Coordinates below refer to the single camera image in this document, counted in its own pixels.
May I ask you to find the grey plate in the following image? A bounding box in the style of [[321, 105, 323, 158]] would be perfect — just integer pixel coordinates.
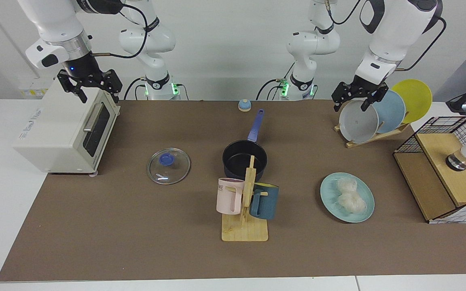
[[339, 99, 379, 144]]

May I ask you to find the pale toaster oven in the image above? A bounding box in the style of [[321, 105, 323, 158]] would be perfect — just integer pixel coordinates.
[[13, 76, 121, 177]]

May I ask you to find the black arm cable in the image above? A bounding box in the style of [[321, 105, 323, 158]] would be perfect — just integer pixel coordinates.
[[77, 0, 161, 59], [326, 0, 447, 72]]

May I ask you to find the wooden cup stand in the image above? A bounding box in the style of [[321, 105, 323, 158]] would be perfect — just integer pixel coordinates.
[[222, 155, 269, 242]]

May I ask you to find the glass lid with blue knob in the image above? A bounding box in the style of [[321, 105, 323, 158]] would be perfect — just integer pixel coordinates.
[[147, 148, 191, 185]]

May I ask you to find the yellow plate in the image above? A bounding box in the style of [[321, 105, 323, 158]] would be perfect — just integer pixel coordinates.
[[391, 79, 433, 124]]

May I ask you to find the wooden plate rack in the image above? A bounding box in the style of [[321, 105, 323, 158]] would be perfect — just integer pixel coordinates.
[[334, 121, 411, 148]]

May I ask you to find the wire basket with wooden floor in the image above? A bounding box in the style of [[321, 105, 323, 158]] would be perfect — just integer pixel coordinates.
[[394, 116, 466, 224]]

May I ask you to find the teal round plate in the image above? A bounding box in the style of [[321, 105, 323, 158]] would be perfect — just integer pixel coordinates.
[[320, 173, 375, 224]]

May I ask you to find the white wall outlet box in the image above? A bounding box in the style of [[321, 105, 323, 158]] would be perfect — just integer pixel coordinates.
[[18, 77, 55, 99]]

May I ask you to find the pink cup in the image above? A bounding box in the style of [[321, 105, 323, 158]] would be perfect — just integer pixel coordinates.
[[216, 178, 245, 215]]

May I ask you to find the light blue plate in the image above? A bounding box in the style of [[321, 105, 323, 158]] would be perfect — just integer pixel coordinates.
[[366, 90, 406, 134]]

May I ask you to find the white vermicelli nest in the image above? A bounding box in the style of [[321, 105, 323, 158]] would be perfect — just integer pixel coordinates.
[[337, 192, 367, 213], [336, 177, 358, 194]]

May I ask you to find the black base cable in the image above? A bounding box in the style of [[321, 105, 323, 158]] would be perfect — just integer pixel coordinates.
[[256, 79, 288, 101], [124, 78, 148, 101]]

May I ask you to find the brown table cloth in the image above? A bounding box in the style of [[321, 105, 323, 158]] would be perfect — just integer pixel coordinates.
[[0, 100, 466, 282]]

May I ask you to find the black pot with blue handle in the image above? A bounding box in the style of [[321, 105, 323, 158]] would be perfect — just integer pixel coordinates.
[[222, 109, 267, 183]]

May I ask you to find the dark blue cup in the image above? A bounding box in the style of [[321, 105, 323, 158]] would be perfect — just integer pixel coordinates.
[[250, 183, 279, 220]]

